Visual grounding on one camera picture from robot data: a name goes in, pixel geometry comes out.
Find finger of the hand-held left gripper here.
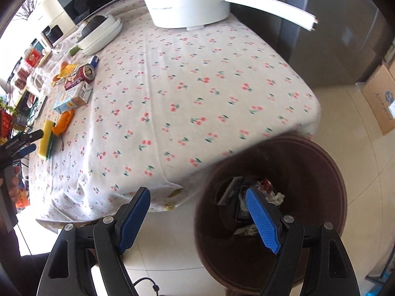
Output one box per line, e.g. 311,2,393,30
12,144,36,161
6,129,44,149

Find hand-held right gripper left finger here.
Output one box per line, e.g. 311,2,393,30
37,186,152,296

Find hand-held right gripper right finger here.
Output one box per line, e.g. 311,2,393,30
245,187,361,296

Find yellow sponge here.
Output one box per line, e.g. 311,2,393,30
36,119,57,161

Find white paper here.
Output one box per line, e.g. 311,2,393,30
267,192,286,206

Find black plastic tray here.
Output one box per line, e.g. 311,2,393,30
217,177,252,222

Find red soda can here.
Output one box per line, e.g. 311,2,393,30
257,178,275,193

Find brown trash bin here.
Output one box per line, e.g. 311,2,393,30
194,135,348,292

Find person's left hand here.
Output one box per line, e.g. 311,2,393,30
8,167,21,204

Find red snack packets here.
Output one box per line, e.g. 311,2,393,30
0,108,15,139

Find white kitchen scale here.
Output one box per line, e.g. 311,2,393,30
29,94,49,120

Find orange peel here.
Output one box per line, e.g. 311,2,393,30
51,109,75,135

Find orange packet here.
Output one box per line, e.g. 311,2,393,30
15,188,30,209

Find blue and white carton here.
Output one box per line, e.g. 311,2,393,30
53,83,93,113

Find red drink can with figure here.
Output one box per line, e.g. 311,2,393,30
64,64,97,91

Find yellow snack packet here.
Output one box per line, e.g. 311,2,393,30
50,62,79,87

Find person's dark trousers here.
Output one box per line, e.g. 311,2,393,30
0,222,53,296

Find cherry-printed tablecloth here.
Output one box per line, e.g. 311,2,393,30
29,0,321,232

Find glass vase with branches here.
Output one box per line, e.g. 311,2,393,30
14,0,38,23

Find white bowl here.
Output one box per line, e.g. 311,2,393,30
77,15,118,46

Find dark green squash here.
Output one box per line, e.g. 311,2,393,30
81,15,107,36

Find black microwave oven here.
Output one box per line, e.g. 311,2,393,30
51,0,144,25

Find cardboard box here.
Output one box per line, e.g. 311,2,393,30
361,64,395,136

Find grey refrigerator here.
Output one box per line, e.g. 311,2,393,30
228,0,395,90

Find white electric pot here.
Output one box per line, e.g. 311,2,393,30
136,0,318,33

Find black wire rack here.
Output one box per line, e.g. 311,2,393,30
0,65,33,138

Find black cable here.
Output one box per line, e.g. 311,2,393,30
133,277,161,296

